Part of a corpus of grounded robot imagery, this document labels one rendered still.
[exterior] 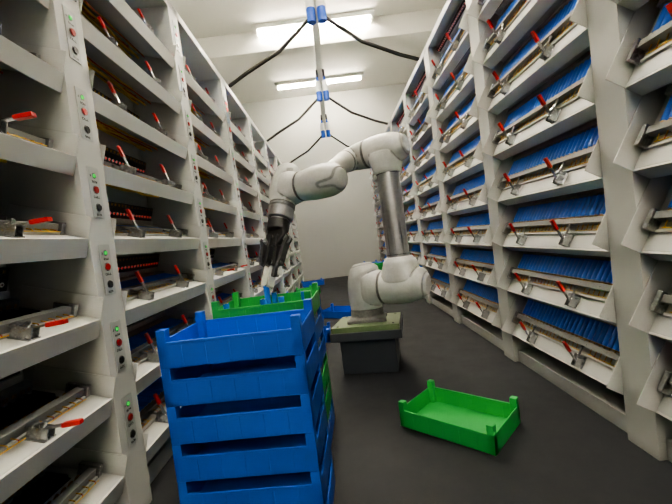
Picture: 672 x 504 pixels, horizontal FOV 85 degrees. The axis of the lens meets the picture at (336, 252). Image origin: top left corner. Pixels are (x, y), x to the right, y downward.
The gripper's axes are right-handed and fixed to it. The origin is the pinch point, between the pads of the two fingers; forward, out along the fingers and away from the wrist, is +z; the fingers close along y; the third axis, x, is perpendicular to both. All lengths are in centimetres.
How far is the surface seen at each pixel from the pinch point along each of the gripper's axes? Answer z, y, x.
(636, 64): -46, -99, -4
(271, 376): 29.2, -31.2, 24.6
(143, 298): 12.8, 24.6, 25.1
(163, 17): -103, 50, 37
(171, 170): -45, 54, 13
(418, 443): 43, -41, -31
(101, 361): 31, 10, 38
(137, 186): -18.9, 24.4, 36.8
